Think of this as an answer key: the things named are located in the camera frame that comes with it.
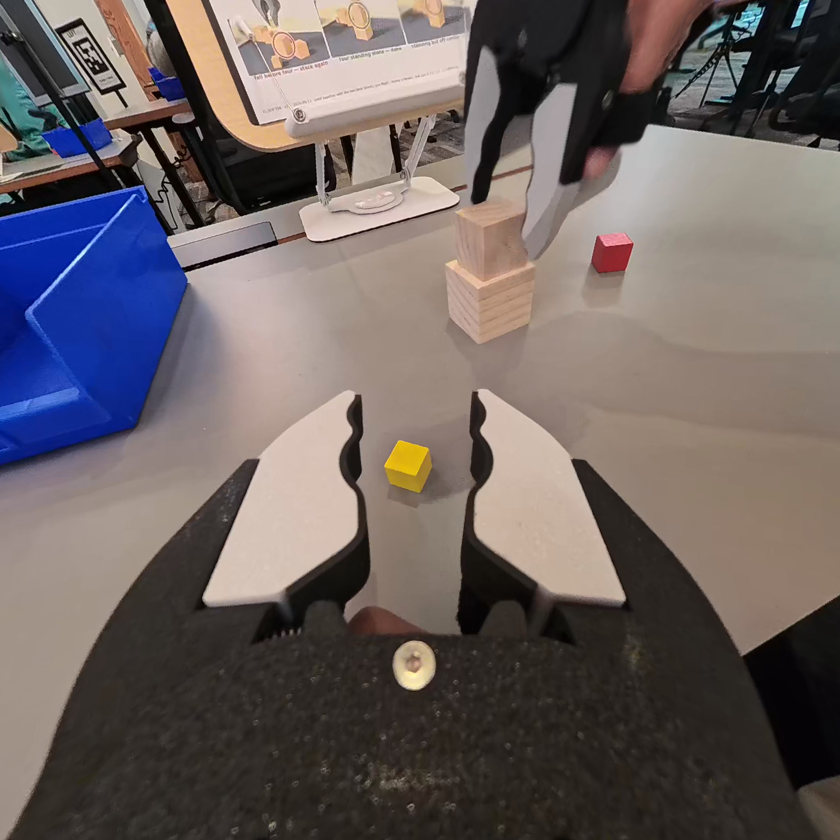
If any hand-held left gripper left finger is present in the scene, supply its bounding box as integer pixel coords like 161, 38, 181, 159
203, 390, 371, 613

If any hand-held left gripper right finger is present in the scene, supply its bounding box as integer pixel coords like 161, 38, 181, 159
460, 389, 628, 613

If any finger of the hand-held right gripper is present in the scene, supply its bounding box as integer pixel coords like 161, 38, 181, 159
464, 44, 536, 206
521, 82, 624, 261

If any medium wooden cube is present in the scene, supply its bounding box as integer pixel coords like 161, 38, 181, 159
456, 200, 529, 282

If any red wooden cube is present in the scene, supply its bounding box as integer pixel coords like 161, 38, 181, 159
591, 233, 635, 274

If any yellow wooden cube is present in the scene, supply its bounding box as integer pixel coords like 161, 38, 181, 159
384, 441, 434, 494

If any large wooden cube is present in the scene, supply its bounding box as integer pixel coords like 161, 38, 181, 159
445, 259, 536, 345

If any blue plastic bin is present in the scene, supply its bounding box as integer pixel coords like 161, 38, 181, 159
0, 187, 190, 467

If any person's right hand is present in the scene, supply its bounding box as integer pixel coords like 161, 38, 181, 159
582, 0, 742, 185

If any white instruction sheet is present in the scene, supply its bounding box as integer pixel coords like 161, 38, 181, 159
204, 0, 471, 126

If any black office chair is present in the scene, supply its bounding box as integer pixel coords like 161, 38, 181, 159
670, 0, 840, 139
142, 0, 329, 217

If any wooden display board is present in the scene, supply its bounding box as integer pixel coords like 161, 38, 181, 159
167, 0, 473, 152

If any small blue bin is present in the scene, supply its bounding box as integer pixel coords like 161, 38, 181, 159
42, 121, 116, 157

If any brown wooden desk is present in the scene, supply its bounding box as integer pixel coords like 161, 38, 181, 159
0, 132, 143, 195

